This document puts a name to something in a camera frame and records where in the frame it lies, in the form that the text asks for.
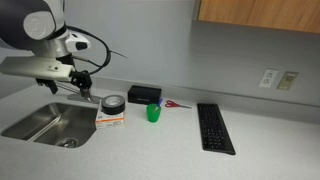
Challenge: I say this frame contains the blue pen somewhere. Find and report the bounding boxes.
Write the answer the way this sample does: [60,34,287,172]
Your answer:
[154,97,164,113]

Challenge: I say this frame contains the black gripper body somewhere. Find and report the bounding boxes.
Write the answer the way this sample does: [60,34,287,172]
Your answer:
[69,69,94,91]

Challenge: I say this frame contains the black keyboard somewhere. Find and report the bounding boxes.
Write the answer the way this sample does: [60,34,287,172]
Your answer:
[196,102,237,156]

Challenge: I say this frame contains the orange and white box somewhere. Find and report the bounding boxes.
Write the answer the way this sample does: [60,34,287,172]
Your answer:
[94,101,125,131]

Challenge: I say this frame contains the black duct tape roll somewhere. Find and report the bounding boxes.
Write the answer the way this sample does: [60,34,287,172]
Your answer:
[100,94,127,116]

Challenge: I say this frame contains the black rectangular box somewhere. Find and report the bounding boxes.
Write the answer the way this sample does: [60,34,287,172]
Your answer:
[127,85,163,106]

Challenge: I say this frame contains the white wall outlet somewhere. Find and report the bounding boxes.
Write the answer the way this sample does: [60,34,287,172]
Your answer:
[258,68,279,89]

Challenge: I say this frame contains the stainless steel sink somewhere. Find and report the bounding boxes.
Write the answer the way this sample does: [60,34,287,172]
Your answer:
[0,101,100,150]

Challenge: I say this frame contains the chrome faucet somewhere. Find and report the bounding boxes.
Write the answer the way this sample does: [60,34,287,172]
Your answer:
[55,81,104,105]

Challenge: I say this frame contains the wooden wall cabinet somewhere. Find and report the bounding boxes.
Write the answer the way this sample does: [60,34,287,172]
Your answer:
[196,0,320,35]

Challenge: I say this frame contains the red handled scissors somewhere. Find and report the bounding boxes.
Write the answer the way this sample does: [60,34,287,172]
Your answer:
[164,99,193,110]

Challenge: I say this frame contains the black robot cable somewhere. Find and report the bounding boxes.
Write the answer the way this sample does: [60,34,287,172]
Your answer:
[65,25,129,76]

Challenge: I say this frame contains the white mounting plate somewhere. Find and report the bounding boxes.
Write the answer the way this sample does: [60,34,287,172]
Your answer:
[0,55,76,83]

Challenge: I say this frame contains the green plastic cup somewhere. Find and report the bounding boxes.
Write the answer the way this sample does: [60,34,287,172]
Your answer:
[146,103,162,124]

